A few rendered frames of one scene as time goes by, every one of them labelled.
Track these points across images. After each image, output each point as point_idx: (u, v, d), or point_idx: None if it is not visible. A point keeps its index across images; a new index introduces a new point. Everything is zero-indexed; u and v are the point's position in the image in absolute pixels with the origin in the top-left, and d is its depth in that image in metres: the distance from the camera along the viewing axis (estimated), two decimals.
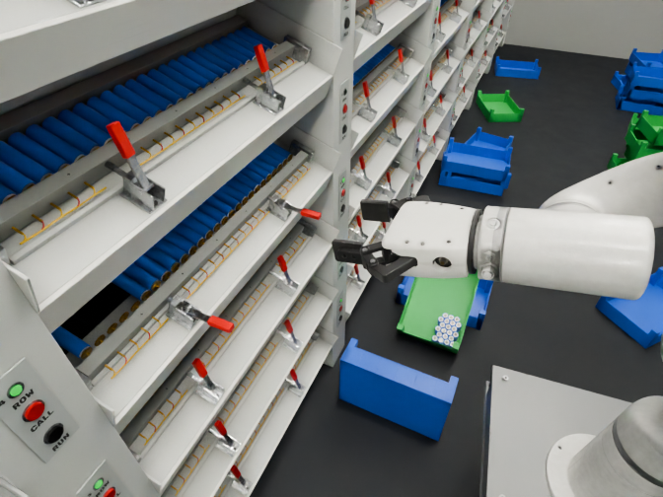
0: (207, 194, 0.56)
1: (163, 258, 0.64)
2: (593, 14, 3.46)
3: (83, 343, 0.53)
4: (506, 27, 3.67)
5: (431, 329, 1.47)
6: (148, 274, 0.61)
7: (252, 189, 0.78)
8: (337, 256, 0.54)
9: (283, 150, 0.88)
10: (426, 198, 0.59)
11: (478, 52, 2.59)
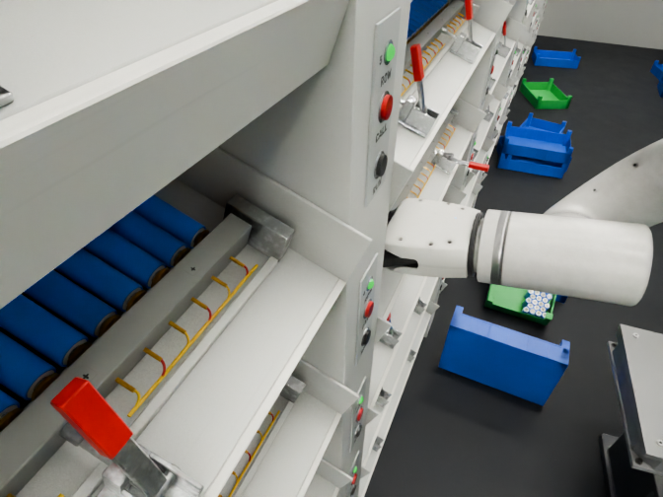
0: None
1: None
2: (629, 4, 3.48)
3: None
4: (541, 18, 3.70)
5: (518, 302, 1.49)
6: None
7: None
8: None
9: None
10: None
11: (528, 39, 2.62)
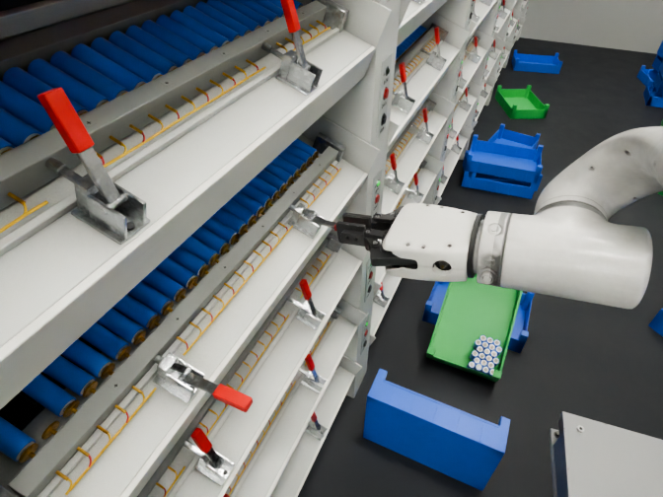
0: (214, 208, 0.38)
1: (150, 297, 0.45)
2: (616, 5, 3.27)
3: (24, 439, 0.35)
4: (523, 19, 3.48)
5: (466, 353, 1.28)
6: (128, 321, 0.43)
7: (269, 197, 0.60)
8: (341, 238, 0.57)
9: (307, 146, 0.69)
10: None
11: (500, 43, 2.40)
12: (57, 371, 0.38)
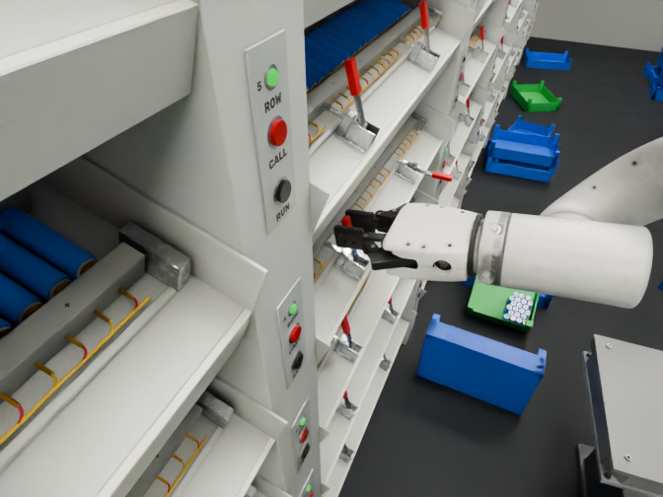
0: (387, 144, 0.58)
1: None
2: (622, 6, 3.47)
3: None
4: (534, 20, 3.68)
5: (499, 309, 1.48)
6: None
7: None
8: (338, 242, 0.56)
9: None
10: None
11: (517, 41, 2.60)
12: None
